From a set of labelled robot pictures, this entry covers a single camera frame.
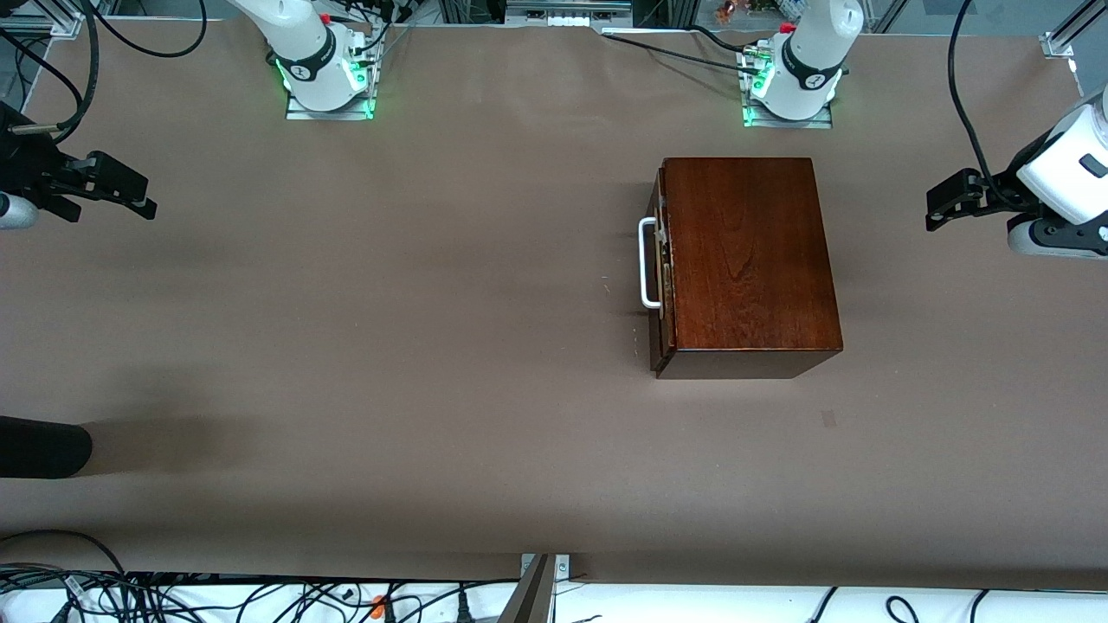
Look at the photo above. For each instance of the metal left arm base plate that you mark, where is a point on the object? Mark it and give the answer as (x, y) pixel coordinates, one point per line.
(814, 124)

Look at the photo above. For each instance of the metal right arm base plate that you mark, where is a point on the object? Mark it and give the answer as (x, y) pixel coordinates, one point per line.
(346, 114)

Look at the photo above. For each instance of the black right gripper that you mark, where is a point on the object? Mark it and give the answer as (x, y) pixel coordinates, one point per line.
(26, 164)

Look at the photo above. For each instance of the black ribbed cylinder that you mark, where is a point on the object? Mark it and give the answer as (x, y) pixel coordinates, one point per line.
(43, 447)

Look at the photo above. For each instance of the dark brown wooden cabinet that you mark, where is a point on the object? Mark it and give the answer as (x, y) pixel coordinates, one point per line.
(744, 260)

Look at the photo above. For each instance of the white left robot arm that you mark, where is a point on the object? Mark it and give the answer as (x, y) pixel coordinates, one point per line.
(1073, 164)

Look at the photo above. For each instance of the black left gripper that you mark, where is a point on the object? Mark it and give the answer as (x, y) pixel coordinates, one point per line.
(1004, 188)

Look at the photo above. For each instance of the aluminium frame profile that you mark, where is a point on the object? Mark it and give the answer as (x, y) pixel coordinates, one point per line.
(61, 24)
(1058, 45)

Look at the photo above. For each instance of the orange connector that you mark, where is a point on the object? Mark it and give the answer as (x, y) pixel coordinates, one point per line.
(378, 607)

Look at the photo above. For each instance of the metal camera post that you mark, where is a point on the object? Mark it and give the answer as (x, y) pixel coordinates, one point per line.
(532, 597)

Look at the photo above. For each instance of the white lower shelf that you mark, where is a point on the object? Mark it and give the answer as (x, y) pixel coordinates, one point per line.
(692, 606)

